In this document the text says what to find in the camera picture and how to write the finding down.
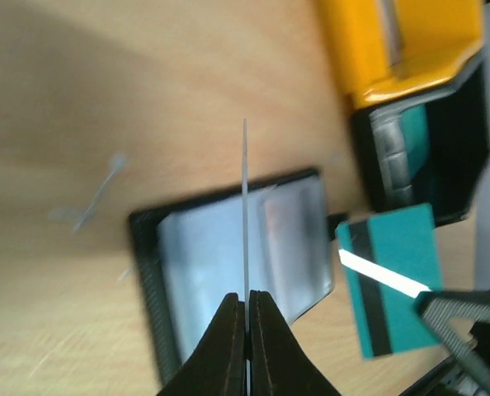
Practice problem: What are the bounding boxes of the black leather card holder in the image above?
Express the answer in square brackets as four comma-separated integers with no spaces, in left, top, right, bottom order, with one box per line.
[127,167,338,384]

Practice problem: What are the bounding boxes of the teal card stack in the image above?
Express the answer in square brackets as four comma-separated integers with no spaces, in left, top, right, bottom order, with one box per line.
[371,105,430,207]

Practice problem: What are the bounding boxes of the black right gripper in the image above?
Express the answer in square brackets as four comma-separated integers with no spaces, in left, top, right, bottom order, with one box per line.
[397,280,490,396]

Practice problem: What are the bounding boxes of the white floral card stack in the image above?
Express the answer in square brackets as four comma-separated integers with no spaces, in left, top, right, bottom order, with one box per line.
[376,0,403,66]

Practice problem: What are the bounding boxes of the teal credit card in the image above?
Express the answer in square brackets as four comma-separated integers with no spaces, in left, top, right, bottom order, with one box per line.
[242,118,251,395]
[335,204,443,359]

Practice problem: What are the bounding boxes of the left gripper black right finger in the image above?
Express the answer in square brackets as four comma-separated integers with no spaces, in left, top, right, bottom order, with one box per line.
[249,290,339,395]

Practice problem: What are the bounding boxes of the black bin with teal cards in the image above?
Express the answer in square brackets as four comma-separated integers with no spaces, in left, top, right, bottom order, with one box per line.
[350,53,490,226]

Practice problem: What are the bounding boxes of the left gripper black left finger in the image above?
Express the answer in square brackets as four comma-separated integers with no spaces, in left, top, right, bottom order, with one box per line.
[159,293,245,396]

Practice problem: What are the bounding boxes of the yellow plastic bin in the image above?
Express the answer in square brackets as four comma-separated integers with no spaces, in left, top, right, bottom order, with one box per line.
[315,0,484,112]

